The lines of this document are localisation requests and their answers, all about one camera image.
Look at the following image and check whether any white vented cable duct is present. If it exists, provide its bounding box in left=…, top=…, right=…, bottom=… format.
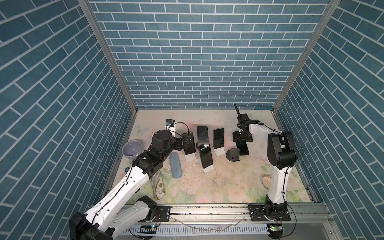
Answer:
left=120, top=224, right=270, bottom=237

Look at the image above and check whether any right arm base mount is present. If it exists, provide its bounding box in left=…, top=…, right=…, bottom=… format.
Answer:
left=247, top=204, right=291, bottom=222

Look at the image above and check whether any right metal corner post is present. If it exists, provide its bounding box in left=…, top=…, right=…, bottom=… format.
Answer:
left=272, top=0, right=341, bottom=114

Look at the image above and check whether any teal phone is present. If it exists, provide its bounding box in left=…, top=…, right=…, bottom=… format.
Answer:
left=199, top=146, right=213, bottom=169

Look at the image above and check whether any tape roll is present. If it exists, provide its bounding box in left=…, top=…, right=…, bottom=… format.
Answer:
left=261, top=174, right=272, bottom=190

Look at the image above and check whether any left metal corner post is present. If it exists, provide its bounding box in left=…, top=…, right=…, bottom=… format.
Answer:
left=77, top=0, right=138, bottom=114

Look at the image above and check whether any black round stand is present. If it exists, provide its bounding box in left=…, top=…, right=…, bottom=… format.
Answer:
left=226, top=148, right=240, bottom=162

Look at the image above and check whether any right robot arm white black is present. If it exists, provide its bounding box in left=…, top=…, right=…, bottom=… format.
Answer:
left=233, top=116, right=299, bottom=221

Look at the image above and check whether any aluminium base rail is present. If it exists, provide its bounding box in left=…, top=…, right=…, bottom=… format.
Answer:
left=158, top=203, right=332, bottom=224

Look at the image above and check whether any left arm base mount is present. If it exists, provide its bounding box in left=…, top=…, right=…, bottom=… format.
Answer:
left=139, top=205, right=172, bottom=223

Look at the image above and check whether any purple phone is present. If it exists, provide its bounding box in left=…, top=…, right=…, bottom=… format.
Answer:
left=182, top=132, right=196, bottom=155

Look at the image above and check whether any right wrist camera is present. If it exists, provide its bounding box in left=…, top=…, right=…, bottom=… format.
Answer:
left=238, top=114, right=250, bottom=124

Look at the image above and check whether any white stand far left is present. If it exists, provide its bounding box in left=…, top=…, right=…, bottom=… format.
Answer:
left=185, top=153, right=197, bottom=162

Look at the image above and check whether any metal corner post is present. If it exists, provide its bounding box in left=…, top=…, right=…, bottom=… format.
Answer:
left=77, top=0, right=138, bottom=114
left=272, top=0, right=341, bottom=114

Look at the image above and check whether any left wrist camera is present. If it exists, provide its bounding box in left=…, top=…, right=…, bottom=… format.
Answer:
left=166, top=119, right=175, bottom=129

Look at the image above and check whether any white folding stand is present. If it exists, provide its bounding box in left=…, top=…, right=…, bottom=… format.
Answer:
left=211, top=142, right=226, bottom=156

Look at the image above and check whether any white stand front centre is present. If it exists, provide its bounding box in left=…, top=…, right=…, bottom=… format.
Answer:
left=203, top=165, right=214, bottom=173

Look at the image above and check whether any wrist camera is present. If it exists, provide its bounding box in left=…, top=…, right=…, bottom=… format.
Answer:
left=238, top=114, right=250, bottom=124
left=166, top=119, right=175, bottom=129

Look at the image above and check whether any patterned glasses case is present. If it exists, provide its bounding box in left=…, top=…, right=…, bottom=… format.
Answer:
left=152, top=171, right=166, bottom=200

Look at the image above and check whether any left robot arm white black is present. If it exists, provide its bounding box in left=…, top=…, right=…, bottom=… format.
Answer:
left=69, top=130, right=187, bottom=240

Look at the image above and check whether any black phone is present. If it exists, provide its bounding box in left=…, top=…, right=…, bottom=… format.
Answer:
left=213, top=128, right=225, bottom=149
left=197, top=126, right=210, bottom=144
left=236, top=141, right=250, bottom=156

